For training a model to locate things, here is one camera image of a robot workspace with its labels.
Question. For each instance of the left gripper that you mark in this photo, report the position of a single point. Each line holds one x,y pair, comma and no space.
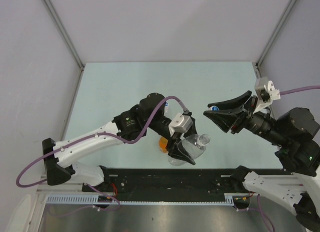
178,150

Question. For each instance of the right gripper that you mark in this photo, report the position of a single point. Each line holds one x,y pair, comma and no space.
233,118

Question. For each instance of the orange bottle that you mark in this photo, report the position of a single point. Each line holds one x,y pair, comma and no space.
163,144

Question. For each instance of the clear plastic bottle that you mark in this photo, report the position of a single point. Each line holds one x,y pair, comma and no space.
196,144

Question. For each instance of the white blue bottle cap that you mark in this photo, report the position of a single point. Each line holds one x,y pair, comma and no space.
214,108

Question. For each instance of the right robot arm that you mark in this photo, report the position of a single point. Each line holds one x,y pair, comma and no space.
298,153

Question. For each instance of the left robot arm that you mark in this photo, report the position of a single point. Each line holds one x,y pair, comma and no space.
166,116

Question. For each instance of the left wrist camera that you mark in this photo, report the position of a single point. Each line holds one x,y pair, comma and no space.
180,123

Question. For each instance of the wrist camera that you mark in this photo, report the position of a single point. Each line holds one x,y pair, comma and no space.
180,123
266,93

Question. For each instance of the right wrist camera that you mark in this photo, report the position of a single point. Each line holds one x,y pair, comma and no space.
266,93

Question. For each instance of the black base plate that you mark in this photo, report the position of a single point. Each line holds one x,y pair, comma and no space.
215,180

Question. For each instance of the right aluminium frame post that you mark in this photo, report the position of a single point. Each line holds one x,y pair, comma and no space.
276,31

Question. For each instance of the aluminium frame post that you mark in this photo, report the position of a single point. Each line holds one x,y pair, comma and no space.
276,31
62,31

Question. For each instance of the slotted cable duct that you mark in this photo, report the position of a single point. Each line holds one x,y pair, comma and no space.
138,199

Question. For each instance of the left aluminium frame post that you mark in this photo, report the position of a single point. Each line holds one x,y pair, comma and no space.
62,31

